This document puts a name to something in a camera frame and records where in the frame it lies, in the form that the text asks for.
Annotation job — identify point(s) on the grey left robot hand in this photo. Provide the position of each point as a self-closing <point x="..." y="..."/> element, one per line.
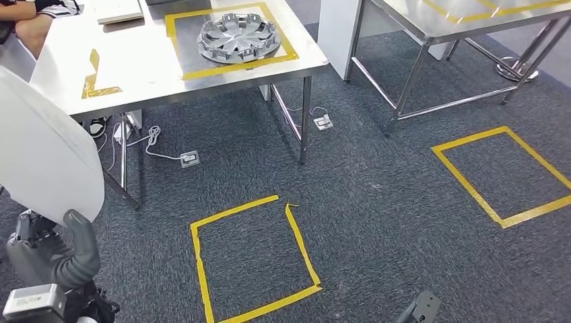
<point x="80" y="249"/>

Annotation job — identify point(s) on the white curved shell part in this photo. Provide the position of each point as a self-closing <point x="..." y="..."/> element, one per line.
<point x="44" y="156"/>

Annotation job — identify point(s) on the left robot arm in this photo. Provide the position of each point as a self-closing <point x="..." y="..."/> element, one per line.
<point x="89" y="303"/>

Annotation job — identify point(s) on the steel workbench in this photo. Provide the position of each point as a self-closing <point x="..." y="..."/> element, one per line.
<point x="142" y="58"/>
<point x="446" y="22"/>

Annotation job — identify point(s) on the white power adapter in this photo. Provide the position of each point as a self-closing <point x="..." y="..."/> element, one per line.
<point x="122" y="132"/>

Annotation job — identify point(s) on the metal floor socket plate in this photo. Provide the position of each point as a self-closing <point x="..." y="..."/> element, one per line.
<point x="190" y="158"/>
<point x="323" y="122"/>

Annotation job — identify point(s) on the yellow bench tape corner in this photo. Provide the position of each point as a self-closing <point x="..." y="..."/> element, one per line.
<point x="91" y="84"/>

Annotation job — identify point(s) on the yellow floor tape square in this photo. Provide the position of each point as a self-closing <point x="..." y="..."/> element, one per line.
<point x="513" y="220"/>
<point x="250" y="312"/>

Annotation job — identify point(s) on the person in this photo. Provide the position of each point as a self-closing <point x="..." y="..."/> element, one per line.
<point x="31" y="26"/>

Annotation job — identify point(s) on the white flat box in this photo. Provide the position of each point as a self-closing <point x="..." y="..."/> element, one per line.
<point x="118" y="11"/>

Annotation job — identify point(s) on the silver wheel hub cover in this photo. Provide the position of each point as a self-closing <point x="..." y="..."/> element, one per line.
<point x="238" y="38"/>

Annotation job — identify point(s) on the white side panel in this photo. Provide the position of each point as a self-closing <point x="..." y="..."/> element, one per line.
<point x="337" y="31"/>

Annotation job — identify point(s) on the chrome stanchion base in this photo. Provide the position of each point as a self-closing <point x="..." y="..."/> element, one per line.
<point x="515" y="71"/>

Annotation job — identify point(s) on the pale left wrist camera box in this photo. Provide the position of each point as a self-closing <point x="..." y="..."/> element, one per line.
<point x="33" y="303"/>

